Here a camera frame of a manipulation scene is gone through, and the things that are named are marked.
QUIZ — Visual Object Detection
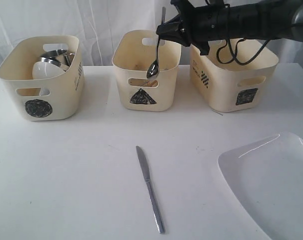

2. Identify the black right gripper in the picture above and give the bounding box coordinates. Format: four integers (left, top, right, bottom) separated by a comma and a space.
156, 0, 262, 55

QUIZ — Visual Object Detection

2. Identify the cream bin with triangle mark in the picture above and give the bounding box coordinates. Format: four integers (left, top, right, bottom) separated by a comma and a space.
112, 29, 181, 112

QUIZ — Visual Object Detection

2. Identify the steel spoon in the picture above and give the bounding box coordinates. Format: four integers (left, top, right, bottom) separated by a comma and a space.
146, 6, 166, 80

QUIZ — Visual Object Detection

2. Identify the steel mug with wire handle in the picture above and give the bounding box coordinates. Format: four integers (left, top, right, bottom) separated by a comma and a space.
46, 52, 76, 71

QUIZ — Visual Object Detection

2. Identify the steel mug with solid handle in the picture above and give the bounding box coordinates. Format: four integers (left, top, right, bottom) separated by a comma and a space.
40, 49, 68, 65

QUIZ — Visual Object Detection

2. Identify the steel fork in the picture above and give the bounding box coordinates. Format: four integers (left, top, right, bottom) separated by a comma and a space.
132, 64, 170, 72

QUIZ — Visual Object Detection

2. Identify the wooden chopstick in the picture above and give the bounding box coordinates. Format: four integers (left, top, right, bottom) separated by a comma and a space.
128, 78, 159, 88

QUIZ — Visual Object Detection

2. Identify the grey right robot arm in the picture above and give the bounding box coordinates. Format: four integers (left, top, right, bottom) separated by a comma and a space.
156, 0, 303, 66

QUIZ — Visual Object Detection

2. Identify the cream bin with square mark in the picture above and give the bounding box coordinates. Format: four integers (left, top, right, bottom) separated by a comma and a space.
189, 39, 279, 113

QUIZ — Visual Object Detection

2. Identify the white curtain backdrop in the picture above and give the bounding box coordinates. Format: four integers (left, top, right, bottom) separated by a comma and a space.
0, 0, 303, 68

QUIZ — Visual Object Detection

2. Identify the cream bin with circle mark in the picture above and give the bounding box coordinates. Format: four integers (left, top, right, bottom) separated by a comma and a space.
0, 35, 85, 121

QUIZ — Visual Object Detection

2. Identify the steel table knife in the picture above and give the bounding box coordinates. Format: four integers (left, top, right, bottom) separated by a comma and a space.
135, 145, 166, 234

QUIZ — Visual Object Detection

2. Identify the white ceramic cup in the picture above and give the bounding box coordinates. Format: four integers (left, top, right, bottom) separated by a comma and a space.
31, 61, 66, 97

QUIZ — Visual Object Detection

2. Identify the white square plate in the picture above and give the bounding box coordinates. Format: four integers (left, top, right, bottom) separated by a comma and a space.
217, 132, 303, 240

